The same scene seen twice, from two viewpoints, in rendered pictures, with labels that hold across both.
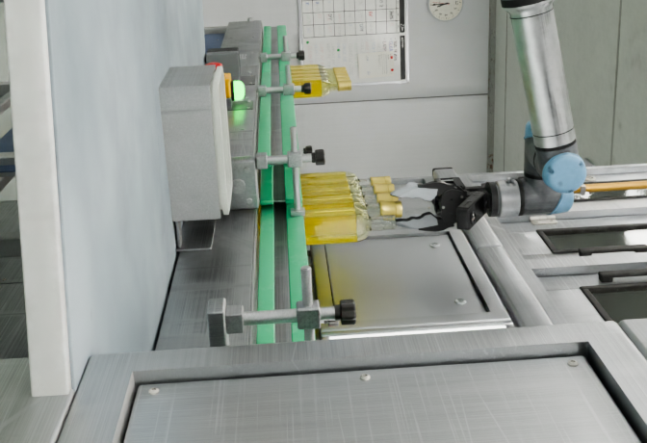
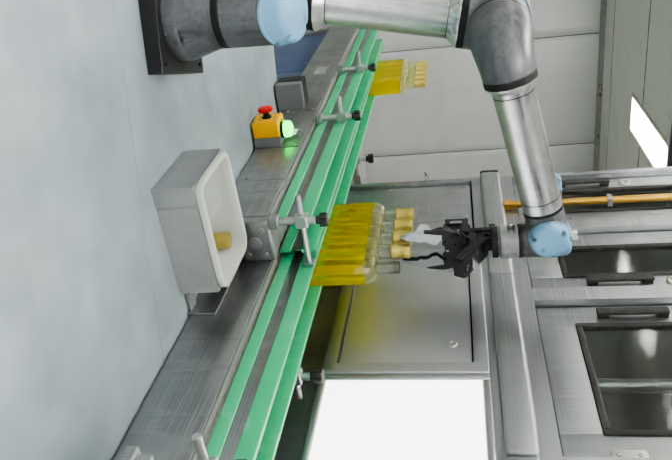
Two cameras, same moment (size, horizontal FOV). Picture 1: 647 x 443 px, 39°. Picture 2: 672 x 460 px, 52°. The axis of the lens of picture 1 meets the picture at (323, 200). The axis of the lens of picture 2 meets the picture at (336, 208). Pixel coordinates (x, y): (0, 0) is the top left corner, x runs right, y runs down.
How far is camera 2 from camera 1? 0.56 m
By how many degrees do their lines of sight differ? 16
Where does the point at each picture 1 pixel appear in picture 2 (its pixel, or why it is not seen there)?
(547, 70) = (527, 149)
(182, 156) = (179, 243)
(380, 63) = not seen: hidden behind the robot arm
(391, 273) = (403, 303)
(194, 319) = (165, 411)
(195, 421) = not seen: outside the picture
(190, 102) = (178, 201)
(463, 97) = (577, 36)
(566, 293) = (560, 330)
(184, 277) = (179, 351)
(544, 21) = (523, 104)
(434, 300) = (430, 341)
